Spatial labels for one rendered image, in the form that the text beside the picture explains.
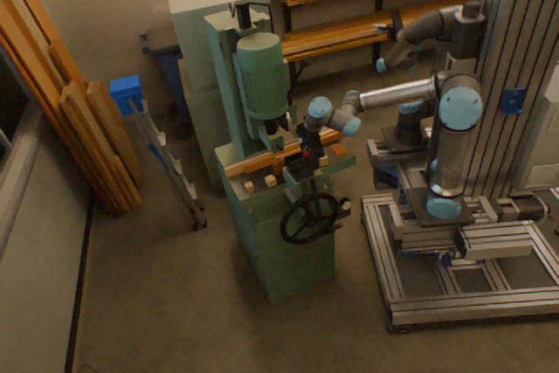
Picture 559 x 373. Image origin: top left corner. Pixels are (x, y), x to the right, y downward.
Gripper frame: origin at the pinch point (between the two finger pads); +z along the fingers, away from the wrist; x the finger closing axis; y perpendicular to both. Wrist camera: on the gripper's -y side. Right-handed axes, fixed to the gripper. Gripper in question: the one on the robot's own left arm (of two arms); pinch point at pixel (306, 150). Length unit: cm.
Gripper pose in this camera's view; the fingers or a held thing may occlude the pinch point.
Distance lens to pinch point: 168.2
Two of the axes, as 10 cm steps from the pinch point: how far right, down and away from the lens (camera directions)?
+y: -4.1, -8.6, 3.2
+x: -9.1, 3.4, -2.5
